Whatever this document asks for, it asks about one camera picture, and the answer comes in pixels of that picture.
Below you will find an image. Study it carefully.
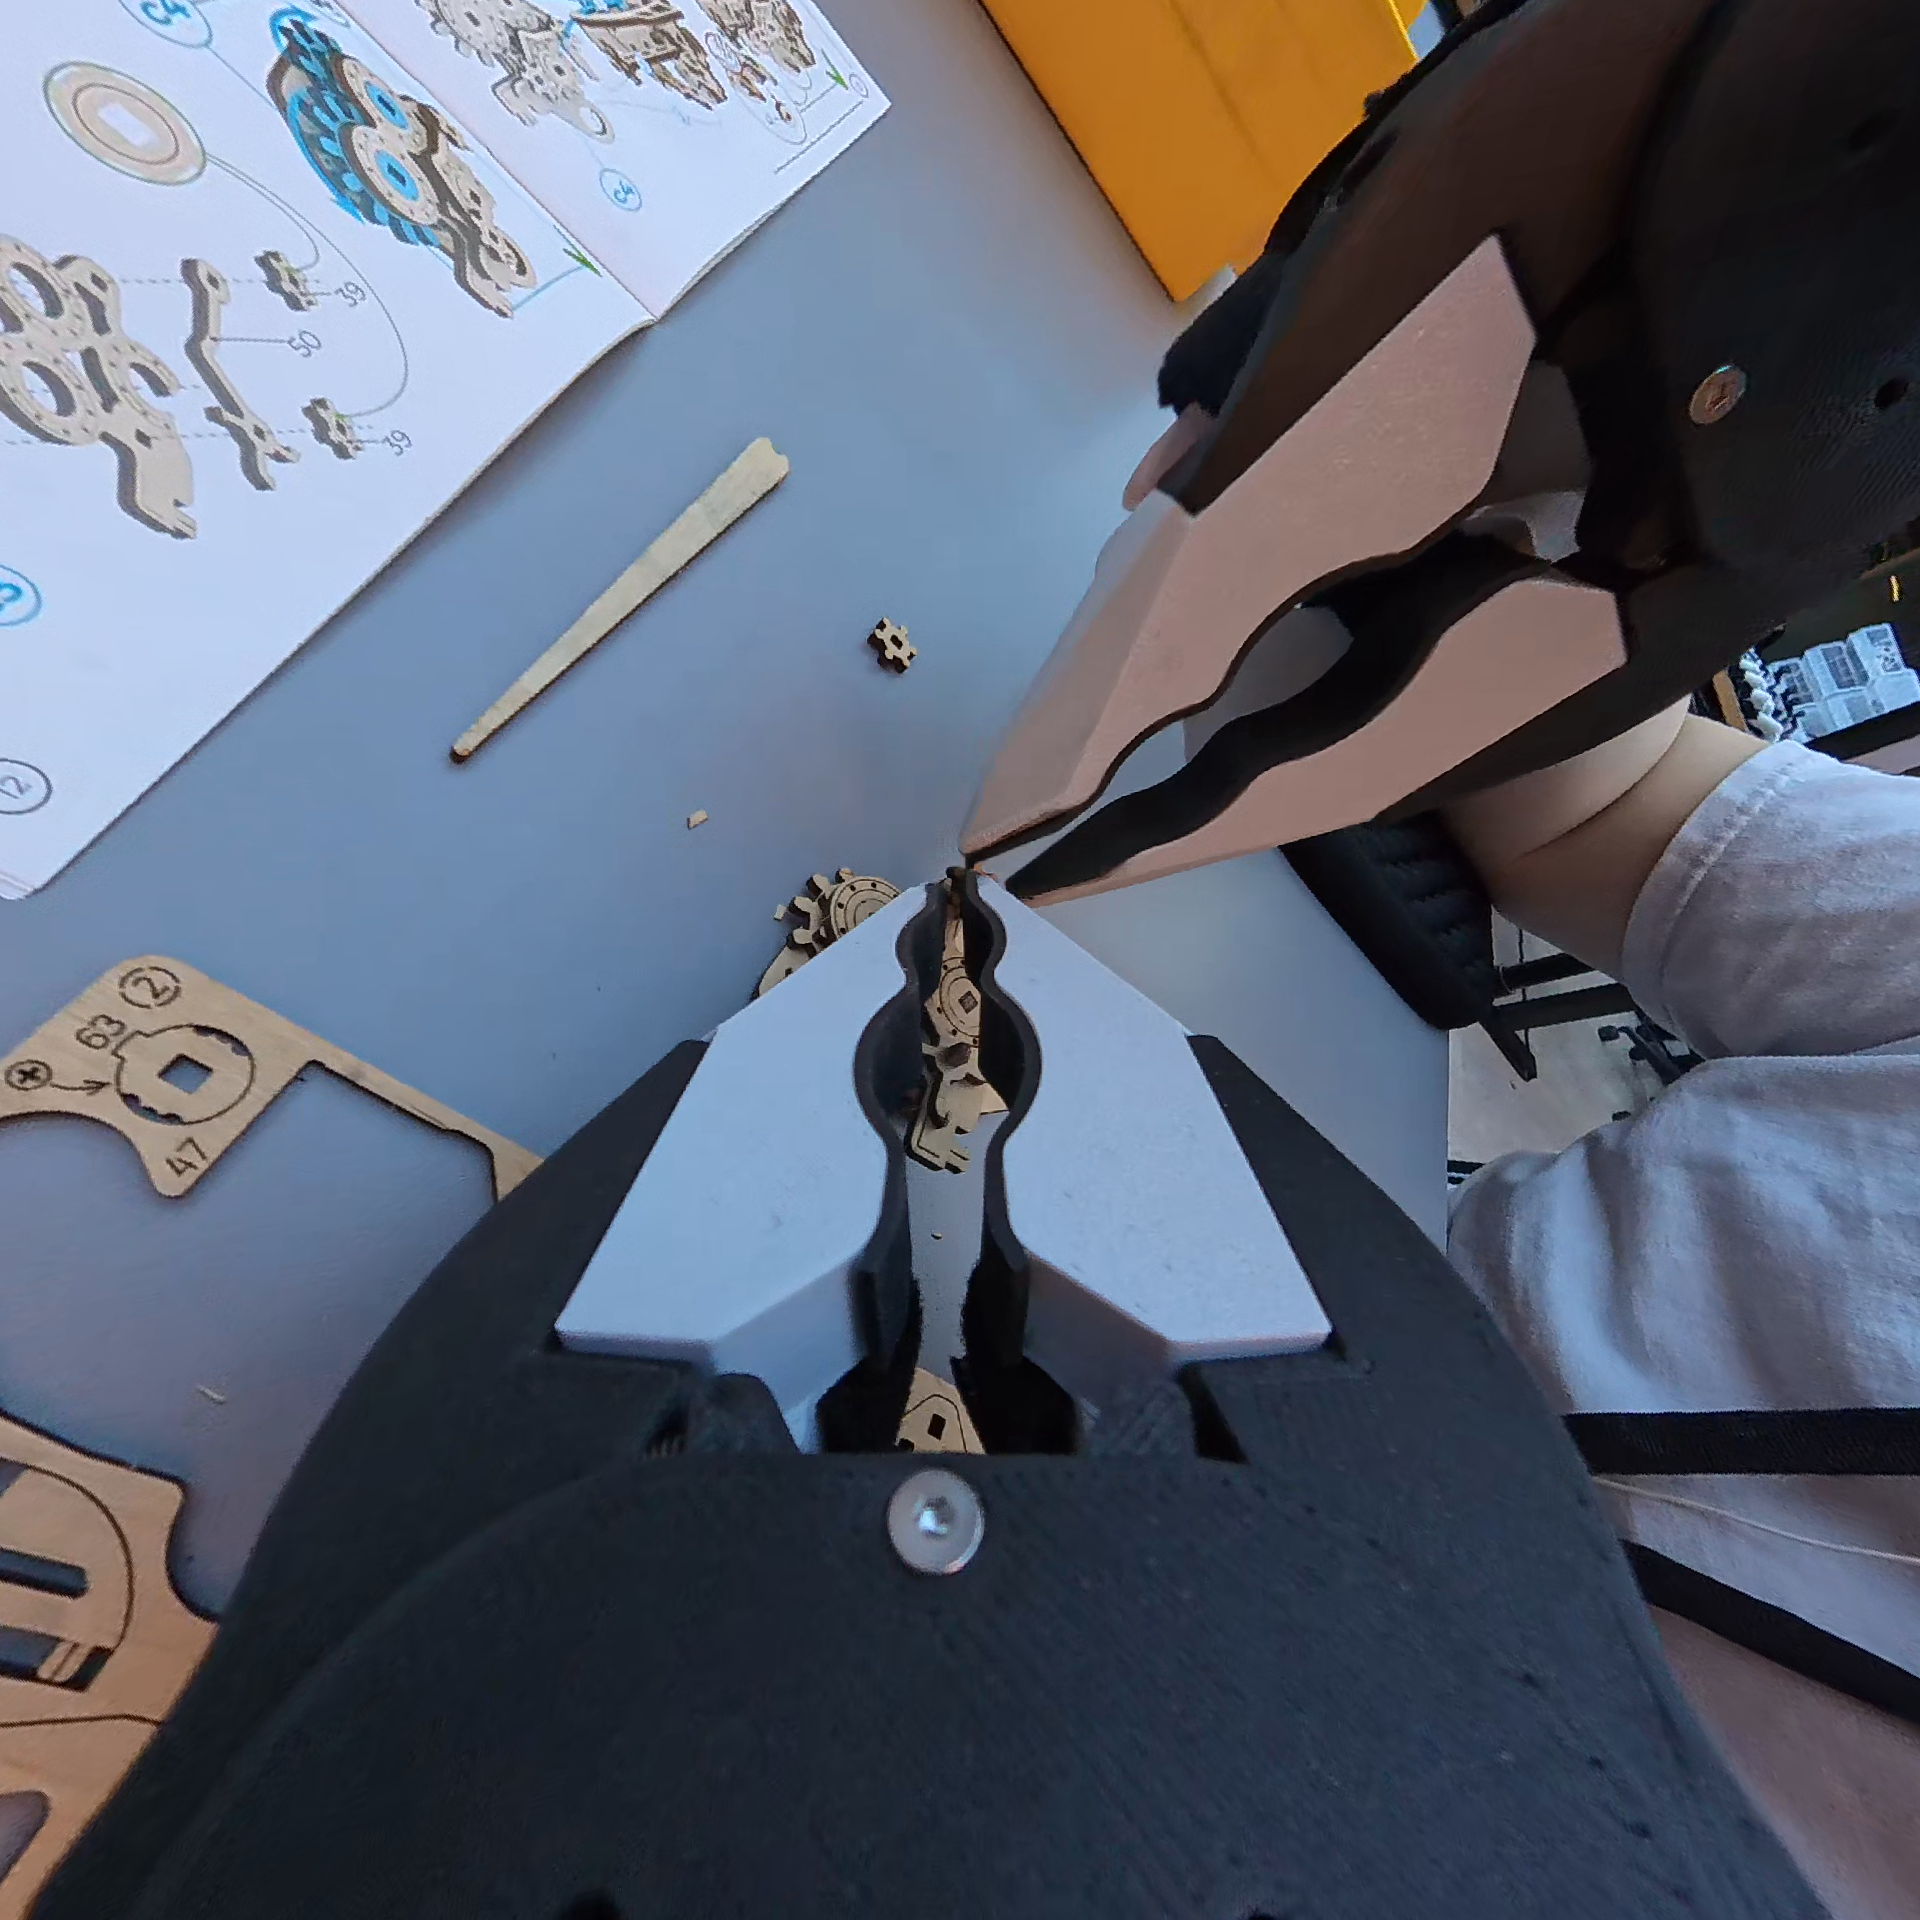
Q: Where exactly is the wooden gear assembly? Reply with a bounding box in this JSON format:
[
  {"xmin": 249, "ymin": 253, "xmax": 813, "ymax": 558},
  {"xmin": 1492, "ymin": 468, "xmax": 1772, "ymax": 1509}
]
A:
[{"xmin": 754, "ymin": 870, "xmax": 1023, "ymax": 1180}]

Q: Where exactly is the wooden puzzle parts sheet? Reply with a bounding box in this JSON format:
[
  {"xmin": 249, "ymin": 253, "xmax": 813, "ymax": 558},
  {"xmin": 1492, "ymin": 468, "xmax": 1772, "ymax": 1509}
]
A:
[{"xmin": 0, "ymin": 956, "xmax": 543, "ymax": 1920}]

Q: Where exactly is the person's leg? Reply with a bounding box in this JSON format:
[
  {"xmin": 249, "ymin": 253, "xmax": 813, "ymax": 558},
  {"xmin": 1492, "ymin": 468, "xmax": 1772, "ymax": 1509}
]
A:
[{"xmin": 1650, "ymin": 1606, "xmax": 1920, "ymax": 1920}]

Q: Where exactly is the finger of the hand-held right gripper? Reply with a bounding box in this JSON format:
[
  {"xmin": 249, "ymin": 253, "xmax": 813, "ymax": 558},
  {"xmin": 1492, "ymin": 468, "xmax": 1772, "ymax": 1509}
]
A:
[
  {"xmin": 1006, "ymin": 493, "xmax": 1637, "ymax": 909},
  {"xmin": 957, "ymin": 236, "xmax": 1590, "ymax": 871}
]

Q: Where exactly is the black chair armrest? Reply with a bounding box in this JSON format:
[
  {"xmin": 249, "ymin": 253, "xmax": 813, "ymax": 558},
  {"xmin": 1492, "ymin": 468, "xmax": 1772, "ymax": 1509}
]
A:
[{"xmin": 1282, "ymin": 817, "xmax": 1538, "ymax": 1080}]

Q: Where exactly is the yellow plastic bin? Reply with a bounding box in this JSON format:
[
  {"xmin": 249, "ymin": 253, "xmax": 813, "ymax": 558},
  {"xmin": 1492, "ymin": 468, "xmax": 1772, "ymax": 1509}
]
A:
[{"xmin": 982, "ymin": 0, "xmax": 1428, "ymax": 301}]

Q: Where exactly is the person's right forearm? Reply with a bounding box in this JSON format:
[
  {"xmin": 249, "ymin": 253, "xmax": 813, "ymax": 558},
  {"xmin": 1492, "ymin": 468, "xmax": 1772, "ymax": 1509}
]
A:
[{"xmin": 1438, "ymin": 706, "xmax": 1756, "ymax": 970}]

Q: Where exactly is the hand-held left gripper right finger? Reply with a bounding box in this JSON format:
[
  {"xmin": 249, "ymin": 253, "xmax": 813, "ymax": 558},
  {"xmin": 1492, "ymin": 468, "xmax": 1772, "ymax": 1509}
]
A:
[{"xmin": 957, "ymin": 875, "xmax": 1337, "ymax": 1456}]

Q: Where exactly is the grey desk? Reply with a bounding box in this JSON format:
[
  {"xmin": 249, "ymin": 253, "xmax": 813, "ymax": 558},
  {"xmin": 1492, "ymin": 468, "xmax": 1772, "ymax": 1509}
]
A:
[{"xmin": 0, "ymin": 0, "xmax": 1453, "ymax": 1614}]

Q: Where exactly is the white instruction booklet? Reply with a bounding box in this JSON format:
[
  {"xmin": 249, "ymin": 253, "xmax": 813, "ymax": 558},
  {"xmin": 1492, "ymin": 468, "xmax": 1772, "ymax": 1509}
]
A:
[{"xmin": 0, "ymin": 0, "xmax": 896, "ymax": 900}]

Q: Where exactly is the thin wooden stick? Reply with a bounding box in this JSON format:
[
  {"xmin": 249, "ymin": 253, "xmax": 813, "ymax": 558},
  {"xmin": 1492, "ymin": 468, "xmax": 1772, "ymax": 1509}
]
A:
[{"xmin": 452, "ymin": 439, "xmax": 793, "ymax": 765}]

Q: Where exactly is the person's white shirt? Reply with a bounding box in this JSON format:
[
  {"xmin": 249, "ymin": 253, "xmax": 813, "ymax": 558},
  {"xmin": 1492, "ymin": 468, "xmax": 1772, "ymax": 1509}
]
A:
[{"xmin": 1445, "ymin": 740, "xmax": 1920, "ymax": 1682}]

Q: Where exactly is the black strap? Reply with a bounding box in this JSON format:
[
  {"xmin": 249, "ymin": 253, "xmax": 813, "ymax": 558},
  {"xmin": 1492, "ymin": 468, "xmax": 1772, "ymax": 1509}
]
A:
[
  {"xmin": 1627, "ymin": 1545, "xmax": 1920, "ymax": 1728},
  {"xmin": 1568, "ymin": 1412, "xmax": 1920, "ymax": 1479}
]

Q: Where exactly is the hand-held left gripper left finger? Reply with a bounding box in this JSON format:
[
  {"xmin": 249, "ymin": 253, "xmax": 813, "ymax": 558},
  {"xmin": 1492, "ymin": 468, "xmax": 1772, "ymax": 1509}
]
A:
[{"xmin": 555, "ymin": 882, "xmax": 971, "ymax": 1452}]

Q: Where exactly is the person's right hand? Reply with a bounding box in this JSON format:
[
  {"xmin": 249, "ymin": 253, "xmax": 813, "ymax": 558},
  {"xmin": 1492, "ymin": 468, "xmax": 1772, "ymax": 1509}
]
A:
[{"xmin": 1128, "ymin": 401, "xmax": 1208, "ymax": 513}]

